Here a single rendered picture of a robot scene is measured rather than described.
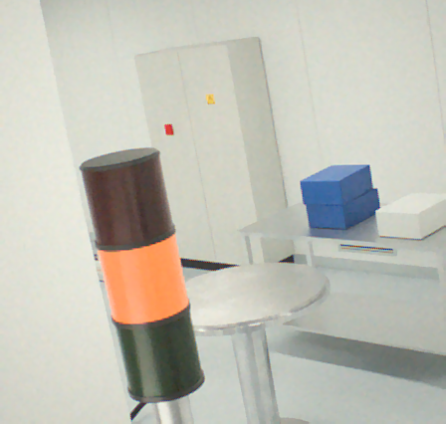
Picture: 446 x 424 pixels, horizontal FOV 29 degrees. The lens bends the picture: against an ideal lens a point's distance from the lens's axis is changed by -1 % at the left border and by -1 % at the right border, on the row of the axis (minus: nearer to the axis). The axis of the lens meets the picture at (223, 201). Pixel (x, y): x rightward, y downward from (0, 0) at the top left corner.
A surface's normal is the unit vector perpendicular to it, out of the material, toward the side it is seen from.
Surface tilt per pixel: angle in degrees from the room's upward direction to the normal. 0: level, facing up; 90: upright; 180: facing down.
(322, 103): 90
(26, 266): 90
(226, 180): 90
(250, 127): 90
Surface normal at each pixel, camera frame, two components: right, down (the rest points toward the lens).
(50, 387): 0.70, 0.04
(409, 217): -0.70, 0.28
